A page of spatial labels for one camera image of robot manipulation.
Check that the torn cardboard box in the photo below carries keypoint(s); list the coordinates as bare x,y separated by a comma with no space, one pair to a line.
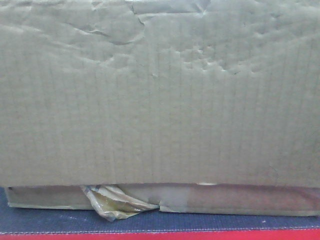
198,106

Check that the dark blue table mat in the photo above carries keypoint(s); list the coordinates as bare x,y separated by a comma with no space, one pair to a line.
58,221

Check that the red metal table frame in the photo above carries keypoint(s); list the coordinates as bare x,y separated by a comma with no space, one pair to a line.
283,234

